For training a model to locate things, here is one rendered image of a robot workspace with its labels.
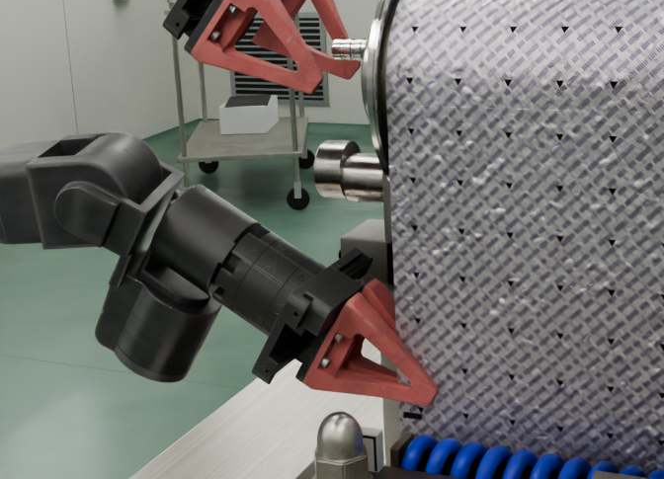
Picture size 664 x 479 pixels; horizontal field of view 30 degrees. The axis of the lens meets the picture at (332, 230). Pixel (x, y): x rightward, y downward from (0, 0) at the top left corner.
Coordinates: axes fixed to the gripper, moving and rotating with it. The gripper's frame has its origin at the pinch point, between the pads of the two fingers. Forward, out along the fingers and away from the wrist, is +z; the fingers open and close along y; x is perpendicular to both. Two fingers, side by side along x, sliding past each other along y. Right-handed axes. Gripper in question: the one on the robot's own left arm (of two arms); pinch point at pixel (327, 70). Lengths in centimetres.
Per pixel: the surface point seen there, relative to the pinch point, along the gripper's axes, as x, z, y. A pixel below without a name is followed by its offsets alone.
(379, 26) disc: 6.3, 2.3, 5.2
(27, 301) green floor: -248, -107, -260
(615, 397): -1.2, 26.5, 5.3
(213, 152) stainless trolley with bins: -224, -120, -388
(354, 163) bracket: -5.2, 4.4, -3.5
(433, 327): -5.9, 16.0, 5.2
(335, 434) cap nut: -11.1, 16.1, 12.9
